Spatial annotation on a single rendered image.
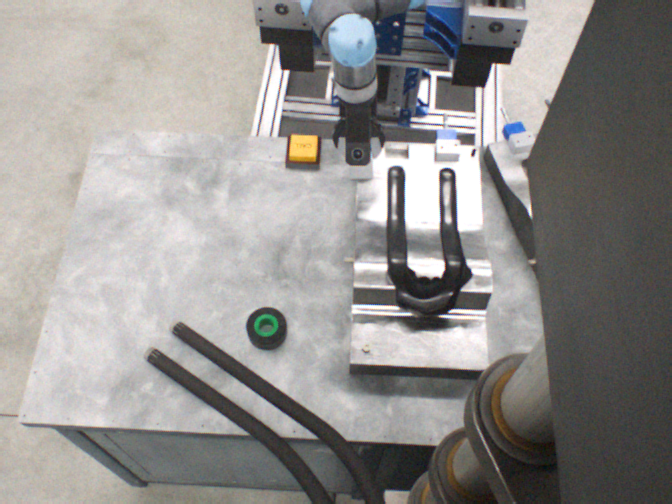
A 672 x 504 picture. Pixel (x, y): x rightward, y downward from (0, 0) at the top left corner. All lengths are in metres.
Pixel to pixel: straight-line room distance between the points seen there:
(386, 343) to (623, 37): 1.12
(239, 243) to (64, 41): 1.85
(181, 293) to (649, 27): 1.30
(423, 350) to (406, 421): 0.14
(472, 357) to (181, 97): 1.83
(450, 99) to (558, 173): 2.23
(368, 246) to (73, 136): 1.70
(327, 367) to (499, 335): 0.35
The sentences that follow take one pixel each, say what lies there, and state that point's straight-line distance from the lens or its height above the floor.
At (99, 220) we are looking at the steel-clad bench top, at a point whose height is 0.80.
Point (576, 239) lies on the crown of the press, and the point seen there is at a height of 1.87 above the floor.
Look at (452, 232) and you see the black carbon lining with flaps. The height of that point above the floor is 0.88.
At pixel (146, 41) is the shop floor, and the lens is 3.10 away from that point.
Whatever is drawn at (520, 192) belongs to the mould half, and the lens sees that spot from 1.54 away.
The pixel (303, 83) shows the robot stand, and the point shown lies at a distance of 2.57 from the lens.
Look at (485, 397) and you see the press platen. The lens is 0.62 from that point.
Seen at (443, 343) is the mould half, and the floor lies 0.86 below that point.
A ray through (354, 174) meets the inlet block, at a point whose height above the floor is 0.91.
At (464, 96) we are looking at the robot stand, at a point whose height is 0.21.
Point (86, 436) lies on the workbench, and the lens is 1.64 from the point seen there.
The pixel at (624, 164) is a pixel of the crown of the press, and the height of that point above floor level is 1.92.
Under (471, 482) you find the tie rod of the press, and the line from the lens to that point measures 0.81.
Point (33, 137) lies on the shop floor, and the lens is 2.90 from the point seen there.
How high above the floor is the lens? 2.12
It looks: 61 degrees down
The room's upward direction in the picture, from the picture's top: straight up
